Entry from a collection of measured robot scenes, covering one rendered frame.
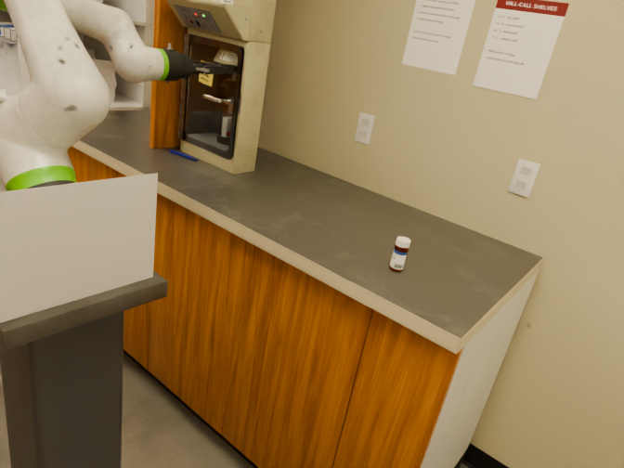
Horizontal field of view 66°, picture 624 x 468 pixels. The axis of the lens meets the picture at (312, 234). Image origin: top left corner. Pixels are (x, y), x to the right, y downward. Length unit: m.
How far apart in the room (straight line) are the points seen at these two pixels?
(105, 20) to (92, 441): 1.09
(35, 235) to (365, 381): 0.85
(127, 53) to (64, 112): 0.54
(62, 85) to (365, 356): 0.91
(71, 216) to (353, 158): 1.30
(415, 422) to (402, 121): 1.08
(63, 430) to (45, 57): 0.78
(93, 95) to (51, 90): 0.07
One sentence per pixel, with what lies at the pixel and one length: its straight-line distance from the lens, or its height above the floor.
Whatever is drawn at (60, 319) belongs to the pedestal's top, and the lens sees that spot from 1.01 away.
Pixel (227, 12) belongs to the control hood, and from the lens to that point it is 1.69.
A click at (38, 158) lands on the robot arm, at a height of 1.17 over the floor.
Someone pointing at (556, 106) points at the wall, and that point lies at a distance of 1.70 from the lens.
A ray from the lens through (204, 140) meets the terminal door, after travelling 1.92.
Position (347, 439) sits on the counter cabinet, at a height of 0.46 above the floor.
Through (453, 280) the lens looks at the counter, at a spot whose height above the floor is 0.94.
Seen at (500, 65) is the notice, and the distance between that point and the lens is 1.75.
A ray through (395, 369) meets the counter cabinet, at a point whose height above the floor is 0.76.
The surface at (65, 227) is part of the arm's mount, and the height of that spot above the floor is 1.10.
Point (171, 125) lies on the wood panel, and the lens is 2.08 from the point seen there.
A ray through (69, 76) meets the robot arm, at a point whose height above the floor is 1.34.
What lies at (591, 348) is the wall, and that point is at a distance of 1.84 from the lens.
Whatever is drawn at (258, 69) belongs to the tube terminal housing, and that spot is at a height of 1.32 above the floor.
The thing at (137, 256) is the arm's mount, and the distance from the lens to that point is 1.06.
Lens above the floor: 1.49
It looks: 23 degrees down
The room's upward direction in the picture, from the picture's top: 11 degrees clockwise
